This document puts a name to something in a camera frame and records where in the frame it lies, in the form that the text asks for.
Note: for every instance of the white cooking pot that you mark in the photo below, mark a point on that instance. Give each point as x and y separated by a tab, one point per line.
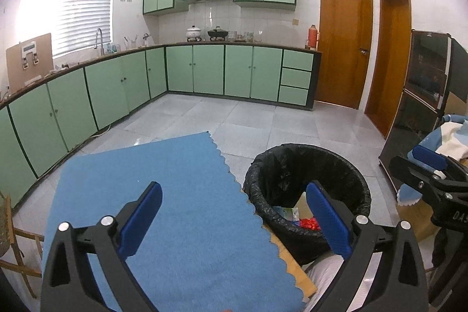
193	34

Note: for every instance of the cardboard box with scale picture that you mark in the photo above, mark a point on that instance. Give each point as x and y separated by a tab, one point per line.
29	60

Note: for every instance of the black lined trash bin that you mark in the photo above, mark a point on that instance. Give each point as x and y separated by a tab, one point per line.
280	176

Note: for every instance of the green lower kitchen cabinets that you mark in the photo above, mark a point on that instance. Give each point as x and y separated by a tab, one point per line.
47	121

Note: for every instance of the light blue snack wrapper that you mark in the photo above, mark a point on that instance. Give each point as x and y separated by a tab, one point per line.
288	213

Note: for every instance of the chrome kitchen faucet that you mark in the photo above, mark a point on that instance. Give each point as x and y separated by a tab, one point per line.
99	45

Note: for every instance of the black glass cabinet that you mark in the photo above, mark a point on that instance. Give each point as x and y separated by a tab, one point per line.
435	85

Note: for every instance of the brown wooden door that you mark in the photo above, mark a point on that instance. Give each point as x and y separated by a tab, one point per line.
392	60
346	30

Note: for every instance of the orange thermos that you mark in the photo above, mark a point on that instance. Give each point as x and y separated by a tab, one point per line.
312	39

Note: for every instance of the blue felt table mat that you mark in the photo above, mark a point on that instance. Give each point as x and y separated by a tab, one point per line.
206	250

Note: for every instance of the black wok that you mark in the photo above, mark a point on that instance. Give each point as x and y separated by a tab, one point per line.
217	34

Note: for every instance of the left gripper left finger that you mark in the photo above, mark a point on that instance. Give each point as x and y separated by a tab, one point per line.
69	283

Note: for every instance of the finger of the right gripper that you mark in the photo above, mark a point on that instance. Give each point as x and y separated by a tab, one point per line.
416	177
429	157

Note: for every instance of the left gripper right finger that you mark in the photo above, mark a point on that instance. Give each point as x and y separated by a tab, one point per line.
399	282

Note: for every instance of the red plastic bag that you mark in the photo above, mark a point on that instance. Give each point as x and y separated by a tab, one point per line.
309	224

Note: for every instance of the window with white blinds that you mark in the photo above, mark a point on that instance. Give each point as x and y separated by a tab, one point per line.
72	23

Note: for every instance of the wooden chair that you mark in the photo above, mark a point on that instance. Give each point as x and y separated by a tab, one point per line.
9	241

